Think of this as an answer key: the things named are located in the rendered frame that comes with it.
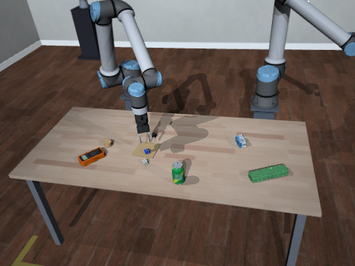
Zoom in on green can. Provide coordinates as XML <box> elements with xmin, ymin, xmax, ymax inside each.
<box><xmin>170</xmin><ymin>160</ymin><xmax>186</xmax><ymax>186</ymax></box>

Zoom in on orange multimeter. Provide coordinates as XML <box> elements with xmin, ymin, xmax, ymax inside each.
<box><xmin>77</xmin><ymin>146</ymin><xmax>106</xmax><ymax>167</ymax></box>

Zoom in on wooden table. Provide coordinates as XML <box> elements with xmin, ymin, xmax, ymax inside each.
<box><xmin>8</xmin><ymin>106</ymin><xmax>323</xmax><ymax>266</ymax></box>

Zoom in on tan mat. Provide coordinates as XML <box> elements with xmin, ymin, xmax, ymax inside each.
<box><xmin>131</xmin><ymin>141</ymin><xmax>162</xmax><ymax>159</ymax></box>

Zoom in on green block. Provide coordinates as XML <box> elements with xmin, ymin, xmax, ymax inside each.
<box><xmin>248</xmin><ymin>163</ymin><xmax>289</xmax><ymax>184</ymax></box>

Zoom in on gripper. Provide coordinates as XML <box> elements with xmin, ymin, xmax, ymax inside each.
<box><xmin>134</xmin><ymin>112</ymin><xmax>153</xmax><ymax>144</ymax></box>

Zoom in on jointed stand on dark box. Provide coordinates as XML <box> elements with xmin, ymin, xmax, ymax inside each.
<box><xmin>70</xmin><ymin>0</ymin><xmax>101</xmax><ymax>61</ymax></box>

